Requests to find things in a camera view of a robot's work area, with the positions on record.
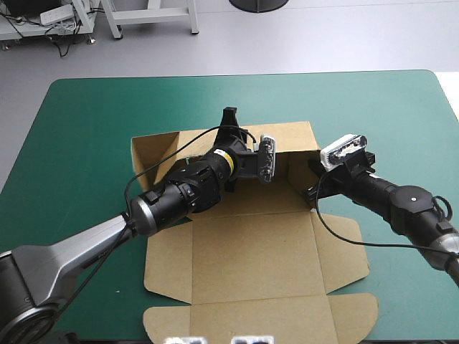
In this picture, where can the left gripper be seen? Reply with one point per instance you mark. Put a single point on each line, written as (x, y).
(231, 141)

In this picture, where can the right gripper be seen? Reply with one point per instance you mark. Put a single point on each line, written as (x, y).
(358, 165)

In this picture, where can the brown cardboard box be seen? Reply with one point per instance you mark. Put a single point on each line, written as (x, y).
(258, 258)

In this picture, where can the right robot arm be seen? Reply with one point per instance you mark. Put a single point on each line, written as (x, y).
(409, 200)

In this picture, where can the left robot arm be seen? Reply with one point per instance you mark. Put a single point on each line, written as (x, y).
(89, 243)

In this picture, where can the dark round chair base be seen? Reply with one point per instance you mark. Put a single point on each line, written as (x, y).
(259, 5)

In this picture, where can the white power strip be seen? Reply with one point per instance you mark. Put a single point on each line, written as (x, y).
(55, 15)

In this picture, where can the white equipment cart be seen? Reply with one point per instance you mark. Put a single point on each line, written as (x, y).
(39, 27)

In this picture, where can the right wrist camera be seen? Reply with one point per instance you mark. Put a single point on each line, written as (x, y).
(343, 150)

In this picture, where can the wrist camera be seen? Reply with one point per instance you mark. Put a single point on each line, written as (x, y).
(343, 150)
(268, 159)

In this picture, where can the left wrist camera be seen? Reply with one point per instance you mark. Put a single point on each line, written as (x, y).
(268, 159)

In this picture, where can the white metal frame stand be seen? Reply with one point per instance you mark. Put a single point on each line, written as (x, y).
(154, 16)

